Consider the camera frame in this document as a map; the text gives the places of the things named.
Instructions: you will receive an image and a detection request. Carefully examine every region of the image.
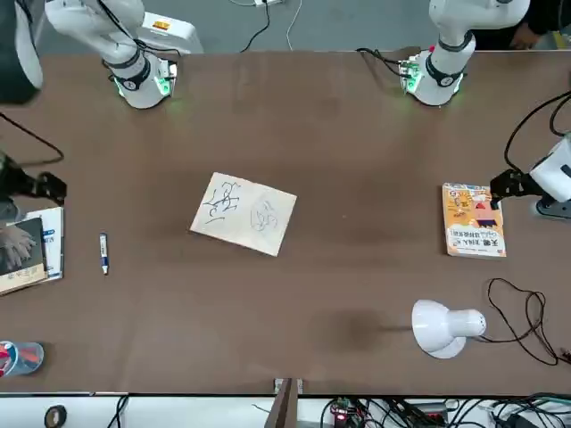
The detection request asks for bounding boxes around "black floor cable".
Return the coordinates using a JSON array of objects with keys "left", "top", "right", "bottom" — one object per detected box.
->
[{"left": 238, "top": 4, "right": 272, "bottom": 54}]

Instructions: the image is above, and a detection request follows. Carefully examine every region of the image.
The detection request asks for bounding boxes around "orange yellow book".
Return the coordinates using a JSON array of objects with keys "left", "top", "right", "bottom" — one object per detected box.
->
[{"left": 441, "top": 181, "right": 508, "bottom": 259}]

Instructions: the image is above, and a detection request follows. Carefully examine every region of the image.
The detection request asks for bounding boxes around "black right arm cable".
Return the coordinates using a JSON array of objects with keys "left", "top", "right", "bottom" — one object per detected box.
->
[{"left": 0, "top": 0, "right": 184, "bottom": 169}]

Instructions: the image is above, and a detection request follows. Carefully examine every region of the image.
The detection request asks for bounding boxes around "clear plastic pen cup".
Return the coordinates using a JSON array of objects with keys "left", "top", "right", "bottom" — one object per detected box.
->
[{"left": 0, "top": 341, "right": 46, "bottom": 379}]

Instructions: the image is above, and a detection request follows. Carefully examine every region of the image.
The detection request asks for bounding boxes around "aluminium divider post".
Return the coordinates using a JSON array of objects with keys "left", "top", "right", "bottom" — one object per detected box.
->
[{"left": 269, "top": 377, "right": 305, "bottom": 428}]

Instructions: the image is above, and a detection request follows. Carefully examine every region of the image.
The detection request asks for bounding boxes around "circuit board with red light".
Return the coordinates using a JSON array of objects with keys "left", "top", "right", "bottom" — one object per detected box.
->
[{"left": 328, "top": 398, "right": 358, "bottom": 424}]

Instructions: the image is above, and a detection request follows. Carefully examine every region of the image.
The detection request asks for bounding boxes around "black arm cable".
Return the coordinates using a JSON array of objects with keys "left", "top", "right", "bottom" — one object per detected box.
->
[
  {"left": 503, "top": 90, "right": 571, "bottom": 174},
  {"left": 0, "top": 0, "right": 184, "bottom": 169}
]

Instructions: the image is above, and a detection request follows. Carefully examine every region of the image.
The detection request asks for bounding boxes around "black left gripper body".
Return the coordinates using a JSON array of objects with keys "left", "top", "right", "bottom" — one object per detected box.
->
[{"left": 519, "top": 172, "right": 571, "bottom": 219}]

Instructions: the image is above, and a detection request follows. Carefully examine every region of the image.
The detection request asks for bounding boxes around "black finned power supply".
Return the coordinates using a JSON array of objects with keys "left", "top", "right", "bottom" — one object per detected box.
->
[{"left": 403, "top": 400, "right": 451, "bottom": 427}]

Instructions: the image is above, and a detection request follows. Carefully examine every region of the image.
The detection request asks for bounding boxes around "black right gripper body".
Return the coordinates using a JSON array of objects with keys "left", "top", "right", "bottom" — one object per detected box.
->
[{"left": 0, "top": 151, "right": 42, "bottom": 202}]

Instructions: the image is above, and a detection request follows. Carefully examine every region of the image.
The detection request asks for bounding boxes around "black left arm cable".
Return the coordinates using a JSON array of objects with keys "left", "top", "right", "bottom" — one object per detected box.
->
[{"left": 503, "top": 90, "right": 571, "bottom": 174}]

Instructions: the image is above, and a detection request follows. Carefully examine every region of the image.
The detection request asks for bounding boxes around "blue white marker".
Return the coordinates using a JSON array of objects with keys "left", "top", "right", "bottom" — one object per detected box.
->
[{"left": 98, "top": 232, "right": 112, "bottom": 276}]

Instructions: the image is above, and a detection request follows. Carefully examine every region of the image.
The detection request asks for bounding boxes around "person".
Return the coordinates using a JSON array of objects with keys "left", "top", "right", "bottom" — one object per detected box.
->
[{"left": 510, "top": 0, "right": 571, "bottom": 51}]

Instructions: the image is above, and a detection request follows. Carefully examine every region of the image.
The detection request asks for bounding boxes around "black left base cable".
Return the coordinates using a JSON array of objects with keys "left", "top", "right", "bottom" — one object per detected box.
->
[{"left": 355, "top": 46, "right": 414, "bottom": 81}]

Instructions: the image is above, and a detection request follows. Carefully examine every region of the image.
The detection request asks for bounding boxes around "white controller box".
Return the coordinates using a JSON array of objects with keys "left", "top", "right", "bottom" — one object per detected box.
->
[{"left": 141, "top": 11, "right": 204, "bottom": 55}]

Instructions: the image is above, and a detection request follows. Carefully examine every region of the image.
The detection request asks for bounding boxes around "dark book with hands cover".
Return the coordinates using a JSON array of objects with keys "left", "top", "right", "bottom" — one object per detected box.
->
[{"left": 0, "top": 217, "right": 49, "bottom": 296}]

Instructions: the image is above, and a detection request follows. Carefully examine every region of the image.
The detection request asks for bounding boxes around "black tape roll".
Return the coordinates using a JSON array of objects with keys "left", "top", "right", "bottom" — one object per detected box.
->
[{"left": 45, "top": 405, "right": 69, "bottom": 427}]

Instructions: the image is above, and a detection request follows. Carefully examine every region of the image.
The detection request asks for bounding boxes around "white floor cable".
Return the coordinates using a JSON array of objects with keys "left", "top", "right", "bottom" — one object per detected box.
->
[{"left": 285, "top": 0, "right": 304, "bottom": 53}]

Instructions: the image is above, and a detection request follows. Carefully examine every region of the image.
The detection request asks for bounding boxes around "white desk lamp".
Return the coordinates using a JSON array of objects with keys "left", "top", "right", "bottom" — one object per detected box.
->
[{"left": 410, "top": 299, "right": 488, "bottom": 360}]

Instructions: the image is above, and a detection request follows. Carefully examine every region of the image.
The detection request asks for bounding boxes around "black lamp cable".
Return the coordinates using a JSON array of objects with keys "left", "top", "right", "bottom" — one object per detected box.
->
[{"left": 472, "top": 277, "right": 571, "bottom": 367}]

